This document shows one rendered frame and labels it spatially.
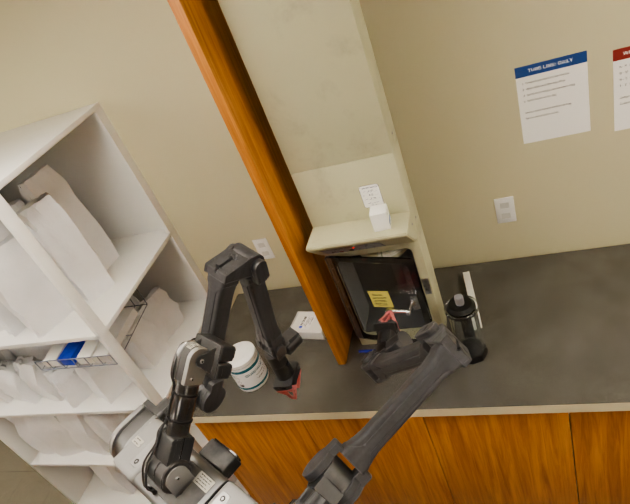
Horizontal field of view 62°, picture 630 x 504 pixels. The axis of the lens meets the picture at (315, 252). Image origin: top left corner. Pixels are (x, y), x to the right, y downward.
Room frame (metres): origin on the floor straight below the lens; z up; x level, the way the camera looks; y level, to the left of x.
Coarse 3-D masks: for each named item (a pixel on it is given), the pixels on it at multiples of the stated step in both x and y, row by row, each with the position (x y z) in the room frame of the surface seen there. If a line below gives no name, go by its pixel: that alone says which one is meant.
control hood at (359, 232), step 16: (336, 224) 1.43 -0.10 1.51; (352, 224) 1.39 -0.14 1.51; (368, 224) 1.35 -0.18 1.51; (400, 224) 1.28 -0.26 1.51; (320, 240) 1.38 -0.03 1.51; (336, 240) 1.34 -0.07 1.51; (352, 240) 1.31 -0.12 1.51; (368, 240) 1.28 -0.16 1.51; (384, 240) 1.27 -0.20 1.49; (400, 240) 1.28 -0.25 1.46
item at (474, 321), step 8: (472, 312) 1.18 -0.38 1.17; (472, 320) 1.18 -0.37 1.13; (456, 328) 1.20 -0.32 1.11; (464, 328) 1.18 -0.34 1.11; (472, 328) 1.18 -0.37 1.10; (480, 328) 1.20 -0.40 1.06; (456, 336) 1.21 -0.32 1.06; (464, 336) 1.19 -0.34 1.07; (472, 336) 1.18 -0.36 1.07; (480, 336) 1.19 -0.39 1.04; (464, 344) 1.19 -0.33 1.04; (472, 344) 1.18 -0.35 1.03; (480, 344) 1.18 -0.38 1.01; (472, 352) 1.18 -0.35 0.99; (480, 352) 1.18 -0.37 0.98
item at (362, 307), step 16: (336, 256) 1.44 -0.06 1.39; (352, 256) 1.40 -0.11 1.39; (352, 272) 1.41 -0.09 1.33; (368, 272) 1.37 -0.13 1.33; (384, 272) 1.33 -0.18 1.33; (400, 272) 1.30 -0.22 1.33; (416, 272) 1.27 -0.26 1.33; (352, 288) 1.42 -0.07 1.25; (368, 288) 1.38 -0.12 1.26; (384, 288) 1.35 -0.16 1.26; (400, 288) 1.31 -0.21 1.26; (416, 288) 1.27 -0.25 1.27; (352, 304) 1.44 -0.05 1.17; (368, 304) 1.40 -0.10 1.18; (400, 304) 1.32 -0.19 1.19; (416, 304) 1.29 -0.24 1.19; (368, 320) 1.41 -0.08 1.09; (384, 320) 1.37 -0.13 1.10; (400, 320) 1.33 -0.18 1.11; (416, 320) 1.30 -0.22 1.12; (368, 336) 1.43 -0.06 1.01
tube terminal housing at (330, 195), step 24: (336, 168) 1.41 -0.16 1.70; (360, 168) 1.38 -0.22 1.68; (384, 168) 1.35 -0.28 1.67; (312, 192) 1.45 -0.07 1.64; (336, 192) 1.42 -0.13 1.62; (384, 192) 1.36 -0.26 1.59; (408, 192) 1.38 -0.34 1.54; (312, 216) 1.46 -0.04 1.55; (336, 216) 1.43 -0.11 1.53; (360, 216) 1.40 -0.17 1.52; (432, 288) 1.34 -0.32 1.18; (432, 312) 1.34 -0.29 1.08
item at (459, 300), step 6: (456, 294) 1.24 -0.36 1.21; (450, 300) 1.25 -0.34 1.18; (456, 300) 1.22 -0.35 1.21; (462, 300) 1.21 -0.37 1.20; (468, 300) 1.22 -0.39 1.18; (450, 306) 1.23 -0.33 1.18; (456, 306) 1.22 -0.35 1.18; (462, 306) 1.21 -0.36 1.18; (468, 306) 1.20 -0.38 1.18; (474, 306) 1.20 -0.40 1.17; (450, 312) 1.21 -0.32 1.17; (456, 312) 1.20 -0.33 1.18; (462, 312) 1.19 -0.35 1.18; (468, 312) 1.18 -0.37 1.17
